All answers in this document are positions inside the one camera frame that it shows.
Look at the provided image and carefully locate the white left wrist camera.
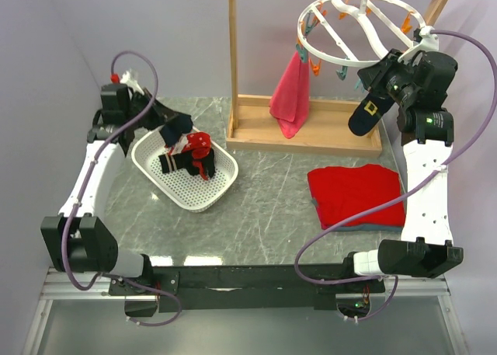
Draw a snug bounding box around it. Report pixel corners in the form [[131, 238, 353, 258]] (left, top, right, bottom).
[[110, 69, 145, 95]]

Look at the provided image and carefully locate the pink hanging towel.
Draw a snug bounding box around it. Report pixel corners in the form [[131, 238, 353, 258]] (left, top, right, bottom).
[[269, 52, 310, 139]]

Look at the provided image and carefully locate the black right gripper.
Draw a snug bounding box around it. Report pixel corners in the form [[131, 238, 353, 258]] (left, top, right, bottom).
[[357, 48, 417, 106]]

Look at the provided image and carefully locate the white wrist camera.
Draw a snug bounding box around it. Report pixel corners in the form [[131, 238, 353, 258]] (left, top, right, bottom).
[[398, 26, 439, 64], [110, 69, 145, 95]]

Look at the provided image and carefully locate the red white patterned sock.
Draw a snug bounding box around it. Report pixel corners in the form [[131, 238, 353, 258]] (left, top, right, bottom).
[[167, 137, 189, 155]]

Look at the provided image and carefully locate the wooden hanging rack frame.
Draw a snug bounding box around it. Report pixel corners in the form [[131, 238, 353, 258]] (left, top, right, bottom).
[[226, 0, 448, 158]]

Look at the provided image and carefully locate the grey folded towel underneath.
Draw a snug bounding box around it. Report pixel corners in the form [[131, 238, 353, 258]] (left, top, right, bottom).
[[311, 198, 403, 233]]

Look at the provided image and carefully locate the aluminium frame rail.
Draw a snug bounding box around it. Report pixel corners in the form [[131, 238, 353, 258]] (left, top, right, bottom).
[[40, 267, 129, 300]]

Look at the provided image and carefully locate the navy santa pattern sock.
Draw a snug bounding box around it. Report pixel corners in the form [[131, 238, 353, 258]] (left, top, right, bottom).
[[348, 93, 394, 137]]

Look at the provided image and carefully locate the white round clip hanger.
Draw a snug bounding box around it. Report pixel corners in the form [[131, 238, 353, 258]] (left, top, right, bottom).
[[297, 0, 428, 68]]

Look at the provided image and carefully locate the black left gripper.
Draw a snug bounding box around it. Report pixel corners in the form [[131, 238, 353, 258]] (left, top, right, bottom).
[[125, 88, 178, 131]]

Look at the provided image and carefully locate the red folded towel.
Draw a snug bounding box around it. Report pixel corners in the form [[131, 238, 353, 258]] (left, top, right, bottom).
[[308, 164, 405, 227]]

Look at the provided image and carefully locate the black sock with stripes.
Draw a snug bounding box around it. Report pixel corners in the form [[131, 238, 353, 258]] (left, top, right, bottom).
[[158, 148, 215, 180]]

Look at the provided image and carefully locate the white perforated plastic basket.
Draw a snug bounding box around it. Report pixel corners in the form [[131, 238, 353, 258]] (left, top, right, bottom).
[[130, 131, 238, 213]]

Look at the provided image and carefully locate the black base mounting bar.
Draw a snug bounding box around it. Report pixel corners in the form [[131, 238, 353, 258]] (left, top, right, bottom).
[[108, 263, 389, 313]]

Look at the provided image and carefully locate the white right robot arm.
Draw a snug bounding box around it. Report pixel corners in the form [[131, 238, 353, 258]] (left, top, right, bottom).
[[340, 49, 464, 292]]

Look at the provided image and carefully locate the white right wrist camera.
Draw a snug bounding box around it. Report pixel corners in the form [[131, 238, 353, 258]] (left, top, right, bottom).
[[398, 26, 439, 64]]

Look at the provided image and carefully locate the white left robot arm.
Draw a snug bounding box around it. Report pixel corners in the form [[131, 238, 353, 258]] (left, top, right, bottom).
[[40, 83, 193, 294]]

